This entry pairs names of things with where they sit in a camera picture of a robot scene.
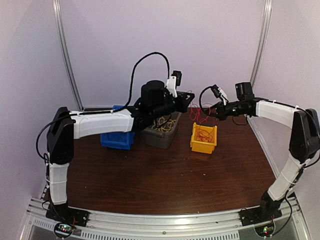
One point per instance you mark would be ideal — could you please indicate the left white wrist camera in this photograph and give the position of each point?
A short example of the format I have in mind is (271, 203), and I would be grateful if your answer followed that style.
(175, 82)

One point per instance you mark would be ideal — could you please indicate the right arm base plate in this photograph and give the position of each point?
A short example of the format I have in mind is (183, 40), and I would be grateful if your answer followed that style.
(252, 216)

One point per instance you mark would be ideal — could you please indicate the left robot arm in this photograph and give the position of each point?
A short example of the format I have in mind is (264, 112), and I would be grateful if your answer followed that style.
(157, 99)

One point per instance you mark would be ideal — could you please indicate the grey transparent plastic tub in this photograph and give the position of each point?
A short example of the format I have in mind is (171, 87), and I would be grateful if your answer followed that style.
(162, 132)

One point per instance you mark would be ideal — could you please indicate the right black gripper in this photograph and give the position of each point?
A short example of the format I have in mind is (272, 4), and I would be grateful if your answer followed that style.
(222, 113)

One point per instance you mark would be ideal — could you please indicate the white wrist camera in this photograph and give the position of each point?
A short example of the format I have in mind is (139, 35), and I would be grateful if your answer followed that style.
(219, 94)
(175, 82)

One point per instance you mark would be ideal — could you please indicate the aluminium front rail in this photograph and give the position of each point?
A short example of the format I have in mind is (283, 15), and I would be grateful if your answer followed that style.
(223, 225)

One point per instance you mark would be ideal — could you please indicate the blue plastic bin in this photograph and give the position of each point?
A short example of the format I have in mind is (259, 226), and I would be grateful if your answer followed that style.
(117, 140)

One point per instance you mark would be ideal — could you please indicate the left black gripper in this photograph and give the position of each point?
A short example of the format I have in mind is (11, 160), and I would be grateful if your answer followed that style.
(184, 103)

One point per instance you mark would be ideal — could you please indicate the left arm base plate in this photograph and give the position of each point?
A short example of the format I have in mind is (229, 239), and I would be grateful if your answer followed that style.
(68, 215)

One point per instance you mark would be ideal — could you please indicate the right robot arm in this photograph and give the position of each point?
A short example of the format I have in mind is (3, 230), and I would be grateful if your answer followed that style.
(296, 136)

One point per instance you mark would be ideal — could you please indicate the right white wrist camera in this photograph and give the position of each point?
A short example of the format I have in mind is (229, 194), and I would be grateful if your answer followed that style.
(219, 94)

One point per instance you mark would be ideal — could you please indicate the right aluminium frame post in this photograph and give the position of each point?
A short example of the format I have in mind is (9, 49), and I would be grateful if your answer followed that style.
(264, 30)

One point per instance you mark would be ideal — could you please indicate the yellow plastic bin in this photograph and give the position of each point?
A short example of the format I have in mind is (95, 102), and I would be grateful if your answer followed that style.
(203, 138)

